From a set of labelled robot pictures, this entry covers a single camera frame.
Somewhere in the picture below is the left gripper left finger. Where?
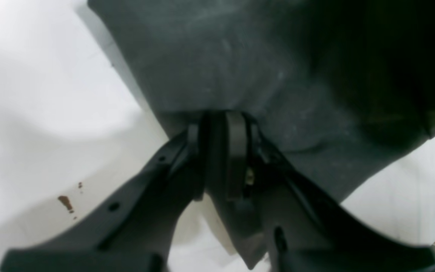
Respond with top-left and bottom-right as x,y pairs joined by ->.
0,113 -> 212,272

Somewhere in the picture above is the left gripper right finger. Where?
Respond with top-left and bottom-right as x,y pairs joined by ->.
225,111 -> 435,272

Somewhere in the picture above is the dark grey T-shirt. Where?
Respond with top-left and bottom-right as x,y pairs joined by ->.
87,0 -> 435,270

